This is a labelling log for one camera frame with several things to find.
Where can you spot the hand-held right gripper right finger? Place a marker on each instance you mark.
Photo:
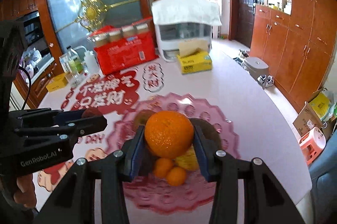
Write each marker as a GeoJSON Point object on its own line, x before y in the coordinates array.
{"type": "Point", "coordinates": [201, 158]}

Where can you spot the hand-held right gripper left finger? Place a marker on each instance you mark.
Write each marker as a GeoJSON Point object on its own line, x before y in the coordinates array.
{"type": "Point", "coordinates": [134, 153]}

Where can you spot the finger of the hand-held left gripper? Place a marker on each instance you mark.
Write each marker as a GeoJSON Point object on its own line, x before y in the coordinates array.
{"type": "Point", "coordinates": [71, 116]}
{"type": "Point", "coordinates": [87, 124]}

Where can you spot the speckled yellow pear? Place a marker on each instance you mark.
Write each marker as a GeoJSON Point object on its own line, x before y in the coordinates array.
{"type": "Point", "coordinates": [188, 159]}

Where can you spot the pink glass fruit plate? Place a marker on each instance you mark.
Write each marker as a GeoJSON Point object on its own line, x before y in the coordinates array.
{"type": "Point", "coordinates": [226, 139]}

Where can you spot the dark avocado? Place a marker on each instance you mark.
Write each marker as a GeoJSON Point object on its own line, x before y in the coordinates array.
{"type": "Point", "coordinates": [142, 117]}

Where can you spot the round orange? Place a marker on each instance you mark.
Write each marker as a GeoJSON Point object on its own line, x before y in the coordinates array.
{"type": "Point", "coordinates": [168, 134]}

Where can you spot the person's left hand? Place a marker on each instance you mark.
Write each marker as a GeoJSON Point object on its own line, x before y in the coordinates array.
{"type": "Point", "coordinates": [26, 189]}

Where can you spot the small orange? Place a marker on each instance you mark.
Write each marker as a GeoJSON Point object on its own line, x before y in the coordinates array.
{"type": "Point", "coordinates": [176, 176]}
{"type": "Point", "coordinates": [162, 167]}

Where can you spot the small yellow box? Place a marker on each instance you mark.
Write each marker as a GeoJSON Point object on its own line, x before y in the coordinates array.
{"type": "Point", "coordinates": [56, 83]}

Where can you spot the red white printed table mat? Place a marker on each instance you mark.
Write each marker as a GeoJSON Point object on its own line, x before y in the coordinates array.
{"type": "Point", "coordinates": [105, 92]}

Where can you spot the clear glass cup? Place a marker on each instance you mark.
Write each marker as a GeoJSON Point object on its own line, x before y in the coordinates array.
{"type": "Point", "coordinates": [67, 68]}

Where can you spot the clear plastic bottle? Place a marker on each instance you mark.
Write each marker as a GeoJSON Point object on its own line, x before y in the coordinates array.
{"type": "Point", "coordinates": [72, 60]}

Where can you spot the white squeeze bottle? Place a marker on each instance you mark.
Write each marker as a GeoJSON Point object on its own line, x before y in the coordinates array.
{"type": "Point", "coordinates": [90, 62]}

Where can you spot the red paper cup package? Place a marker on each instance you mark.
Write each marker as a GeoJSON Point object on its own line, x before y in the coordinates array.
{"type": "Point", "coordinates": [123, 53]}

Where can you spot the yellow tissue box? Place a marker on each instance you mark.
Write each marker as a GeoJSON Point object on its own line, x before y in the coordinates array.
{"type": "Point", "coordinates": [194, 62]}

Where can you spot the gold door ornament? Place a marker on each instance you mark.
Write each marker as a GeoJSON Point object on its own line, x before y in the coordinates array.
{"type": "Point", "coordinates": [90, 10]}

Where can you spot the grey round stool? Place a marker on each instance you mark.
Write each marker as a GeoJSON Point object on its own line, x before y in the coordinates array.
{"type": "Point", "coordinates": [256, 66]}

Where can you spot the pink plastic stool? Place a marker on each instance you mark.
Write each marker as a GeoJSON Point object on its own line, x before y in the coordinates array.
{"type": "Point", "coordinates": [313, 145]}

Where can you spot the cardboard box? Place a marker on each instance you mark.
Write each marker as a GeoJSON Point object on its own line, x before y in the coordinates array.
{"type": "Point", "coordinates": [308, 121]}

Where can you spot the light blue cloth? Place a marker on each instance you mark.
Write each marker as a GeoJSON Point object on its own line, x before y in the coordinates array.
{"type": "Point", "coordinates": [325, 166]}

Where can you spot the white countertop appliance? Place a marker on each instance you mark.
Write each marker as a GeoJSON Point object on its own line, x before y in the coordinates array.
{"type": "Point", "coordinates": [184, 34]}

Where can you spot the yellow bag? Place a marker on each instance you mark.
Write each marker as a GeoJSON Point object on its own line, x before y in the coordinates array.
{"type": "Point", "coordinates": [320, 104]}

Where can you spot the green bag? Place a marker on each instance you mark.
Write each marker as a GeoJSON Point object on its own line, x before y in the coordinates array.
{"type": "Point", "coordinates": [333, 110]}

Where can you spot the white towel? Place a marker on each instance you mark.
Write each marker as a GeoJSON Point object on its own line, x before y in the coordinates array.
{"type": "Point", "coordinates": [184, 10]}

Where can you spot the orange wooden cabinet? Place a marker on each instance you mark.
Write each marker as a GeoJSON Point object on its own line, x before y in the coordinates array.
{"type": "Point", "coordinates": [302, 42]}

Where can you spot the dark wooden door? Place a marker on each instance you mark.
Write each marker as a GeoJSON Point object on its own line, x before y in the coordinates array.
{"type": "Point", "coordinates": [244, 3]}

